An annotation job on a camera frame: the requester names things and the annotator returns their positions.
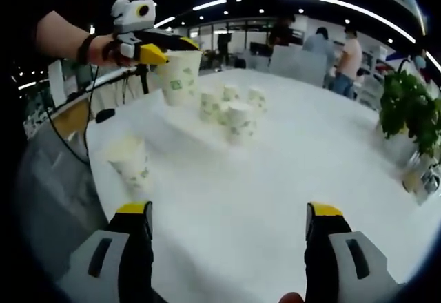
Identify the printed white paper cup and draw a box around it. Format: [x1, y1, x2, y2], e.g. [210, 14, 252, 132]
[198, 91, 223, 123]
[154, 50, 203, 107]
[247, 87, 268, 114]
[225, 102, 258, 146]
[216, 105, 231, 125]
[222, 84, 241, 103]
[105, 136, 152, 197]

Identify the black cable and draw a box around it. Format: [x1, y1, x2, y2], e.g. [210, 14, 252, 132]
[44, 64, 101, 166]

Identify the wooden side desk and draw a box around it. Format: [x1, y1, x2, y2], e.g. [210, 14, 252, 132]
[23, 67, 145, 140]

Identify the black computer mouse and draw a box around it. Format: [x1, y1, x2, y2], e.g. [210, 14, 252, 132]
[95, 107, 116, 124]

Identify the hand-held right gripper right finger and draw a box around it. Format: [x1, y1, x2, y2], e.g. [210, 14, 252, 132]
[303, 201, 408, 303]

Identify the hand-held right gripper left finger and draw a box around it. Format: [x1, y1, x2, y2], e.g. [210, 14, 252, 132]
[57, 200, 154, 303]

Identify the black tripod stand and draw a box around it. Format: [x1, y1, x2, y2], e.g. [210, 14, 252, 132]
[132, 64, 152, 94]

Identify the person's right hand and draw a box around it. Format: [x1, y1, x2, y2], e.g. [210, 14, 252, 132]
[278, 291, 307, 303]

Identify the green potted plant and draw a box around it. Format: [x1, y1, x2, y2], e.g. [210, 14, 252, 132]
[378, 70, 441, 166]

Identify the black computer monitor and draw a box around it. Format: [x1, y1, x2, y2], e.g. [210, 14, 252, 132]
[249, 41, 274, 56]

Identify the grey office chair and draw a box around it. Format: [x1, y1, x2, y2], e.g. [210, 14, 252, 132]
[15, 134, 108, 276]

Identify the person's left hand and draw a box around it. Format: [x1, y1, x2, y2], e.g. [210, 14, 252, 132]
[90, 33, 141, 68]

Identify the white table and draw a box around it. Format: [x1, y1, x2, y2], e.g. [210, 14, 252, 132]
[54, 67, 441, 303]

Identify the black wrist strap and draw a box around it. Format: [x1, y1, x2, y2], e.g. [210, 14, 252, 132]
[77, 34, 96, 65]

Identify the short ceiling strip light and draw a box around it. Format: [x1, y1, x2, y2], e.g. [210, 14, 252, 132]
[192, 0, 229, 12]

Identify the curved ceiling strip light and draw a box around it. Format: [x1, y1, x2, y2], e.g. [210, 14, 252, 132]
[274, 0, 417, 45]

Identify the pale grey chair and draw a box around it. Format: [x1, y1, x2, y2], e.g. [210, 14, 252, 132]
[268, 46, 328, 89]

